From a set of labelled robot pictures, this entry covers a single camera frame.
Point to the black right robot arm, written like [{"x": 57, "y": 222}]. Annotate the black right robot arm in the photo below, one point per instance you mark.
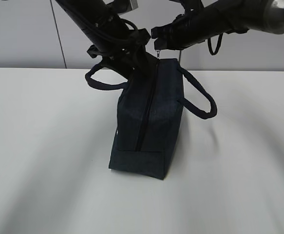
[{"x": 200, "y": 23}]

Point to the dark navy lunch bag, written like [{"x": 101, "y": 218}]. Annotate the dark navy lunch bag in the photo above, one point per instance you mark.
[{"x": 149, "y": 112}]

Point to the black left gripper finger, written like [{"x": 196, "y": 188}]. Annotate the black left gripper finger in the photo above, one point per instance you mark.
[
  {"x": 141, "y": 60},
  {"x": 125, "y": 66}
]

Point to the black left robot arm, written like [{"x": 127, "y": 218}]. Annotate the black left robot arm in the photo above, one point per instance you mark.
[{"x": 96, "y": 15}]

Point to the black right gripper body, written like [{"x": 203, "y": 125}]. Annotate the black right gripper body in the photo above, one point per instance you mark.
[{"x": 183, "y": 32}]

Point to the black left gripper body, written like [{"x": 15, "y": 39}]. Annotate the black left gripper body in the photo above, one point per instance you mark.
[{"x": 107, "y": 46}]

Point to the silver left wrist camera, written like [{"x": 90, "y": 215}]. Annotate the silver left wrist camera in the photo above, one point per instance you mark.
[{"x": 123, "y": 6}]

